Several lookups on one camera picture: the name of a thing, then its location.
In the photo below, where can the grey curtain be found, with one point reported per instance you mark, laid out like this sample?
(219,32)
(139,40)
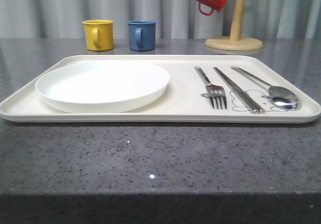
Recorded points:
(176,19)

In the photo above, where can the blue mug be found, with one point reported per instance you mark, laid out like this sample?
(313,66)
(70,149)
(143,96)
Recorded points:
(142,34)

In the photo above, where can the white round plate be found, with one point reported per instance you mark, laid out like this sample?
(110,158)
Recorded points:
(102,86)

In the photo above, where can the silver metal spoon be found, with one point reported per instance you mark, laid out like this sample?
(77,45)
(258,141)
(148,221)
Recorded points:
(281,96)

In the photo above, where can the yellow mug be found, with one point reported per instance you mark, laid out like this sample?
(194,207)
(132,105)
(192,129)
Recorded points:
(98,34)

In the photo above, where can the wooden mug tree stand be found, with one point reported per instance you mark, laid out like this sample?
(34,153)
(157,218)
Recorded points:
(235,42)

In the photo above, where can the cream rabbit serving tray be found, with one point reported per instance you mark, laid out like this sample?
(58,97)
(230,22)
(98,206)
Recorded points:
(185,98)

